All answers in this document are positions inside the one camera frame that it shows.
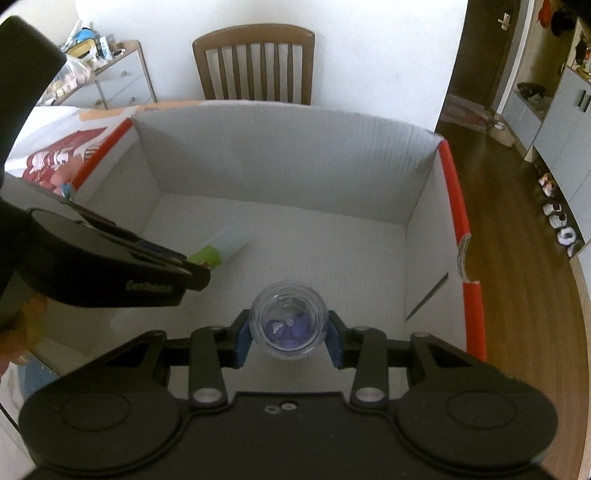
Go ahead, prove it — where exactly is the clear jar with purple contents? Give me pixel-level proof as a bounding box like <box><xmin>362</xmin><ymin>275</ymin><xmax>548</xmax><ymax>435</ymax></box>
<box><xmin>249</xmin><ymin>281</ymin><xmax>329</xmax><ymax>360</ymax></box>

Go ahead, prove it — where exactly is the green tube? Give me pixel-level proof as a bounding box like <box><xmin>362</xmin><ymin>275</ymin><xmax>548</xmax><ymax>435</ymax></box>
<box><xmin>188</xmin><ymin>228</ymin><xmax>249</xmax><ymax>270</ymax></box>

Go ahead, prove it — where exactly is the operator left hand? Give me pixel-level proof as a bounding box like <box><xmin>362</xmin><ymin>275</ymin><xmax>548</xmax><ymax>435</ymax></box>
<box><xmin>1</xmin><ymin>294</ymin><xmax>49</xmax><ymax>375</ymax></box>

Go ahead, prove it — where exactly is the red white patterned tablecloth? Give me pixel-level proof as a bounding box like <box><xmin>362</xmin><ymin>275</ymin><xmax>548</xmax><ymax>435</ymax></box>
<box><xmin>4</xmin><ymin>106</ymin><xmax>138</xmax><ymax>199</ymax></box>

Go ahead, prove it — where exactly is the white cardboard box red rim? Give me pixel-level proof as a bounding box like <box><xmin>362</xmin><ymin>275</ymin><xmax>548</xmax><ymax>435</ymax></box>
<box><xmin>36</xmin><ymin>102</ymin><xmax>486</xmax><ymax>374</ymax></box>

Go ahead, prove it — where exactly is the white drawer cabinet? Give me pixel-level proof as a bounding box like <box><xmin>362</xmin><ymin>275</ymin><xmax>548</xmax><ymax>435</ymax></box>
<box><xmin>38</xmin><ymin>40</ymin><xmax>157</xmax><ymax>110</ymax></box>

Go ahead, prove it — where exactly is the brown wooden chair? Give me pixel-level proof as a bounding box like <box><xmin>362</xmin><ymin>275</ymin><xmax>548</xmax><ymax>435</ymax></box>
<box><xmin>192</xmin><ymin>23</ymin><xmax>315</xmax><ymax>105</ymax></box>

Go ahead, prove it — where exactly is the grey wall cabinet unit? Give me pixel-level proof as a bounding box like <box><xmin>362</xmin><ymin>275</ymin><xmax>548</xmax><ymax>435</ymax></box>
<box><xmin>502</xmin><ymin>1</ymin><xmax>590</xmax><ymax>257</ymax></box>

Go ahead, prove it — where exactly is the brown door with handle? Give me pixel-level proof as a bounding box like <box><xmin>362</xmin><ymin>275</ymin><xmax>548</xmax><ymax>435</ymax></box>
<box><xmin>448</xmin><ymin>0</ymin><xmax>522</xmax><ymax>108</ymax></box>

